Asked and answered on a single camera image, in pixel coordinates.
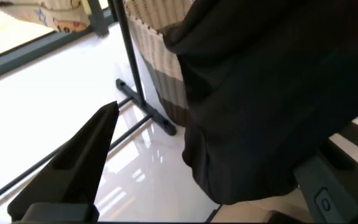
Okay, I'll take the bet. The white laundry basket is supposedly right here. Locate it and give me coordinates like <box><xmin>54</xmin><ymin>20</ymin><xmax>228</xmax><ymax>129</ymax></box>
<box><xmin>122</xmin><ymin>0</ymin><xmax>196</xmax><ymax>128</ymax></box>

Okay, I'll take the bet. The black garment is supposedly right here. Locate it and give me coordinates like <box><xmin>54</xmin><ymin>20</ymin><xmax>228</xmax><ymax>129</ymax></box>
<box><xmin>162</xmin><ymin>0</ymin><xmax>358</xmax><ymax>206</ymax></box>

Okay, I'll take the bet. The black clothes rack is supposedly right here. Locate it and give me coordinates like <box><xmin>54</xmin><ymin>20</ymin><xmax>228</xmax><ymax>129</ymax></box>
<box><xmin>0</xmin><ymin>0</ymin><xmax>178</xmax><ymax>210</ymax></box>

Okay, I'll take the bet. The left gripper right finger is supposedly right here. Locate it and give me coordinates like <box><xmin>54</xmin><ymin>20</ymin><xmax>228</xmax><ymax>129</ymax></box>
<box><xmin>293</xmin><ymin>145</ymin><xmax>358</xmax><ymax>224</ymax></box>

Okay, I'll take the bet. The cream printed garment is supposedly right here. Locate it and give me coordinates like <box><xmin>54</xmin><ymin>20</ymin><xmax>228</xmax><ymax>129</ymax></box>
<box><xmin>0</xmin><ymin>0</ymin><xmax>92</xmax><ymax>34</ymax></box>

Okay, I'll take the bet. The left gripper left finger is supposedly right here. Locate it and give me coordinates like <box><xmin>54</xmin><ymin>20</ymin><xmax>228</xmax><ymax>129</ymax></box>
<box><xmin>7</xmin><ymin>100</ymin><xmax>121</xmax><ymax>223</ymax></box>

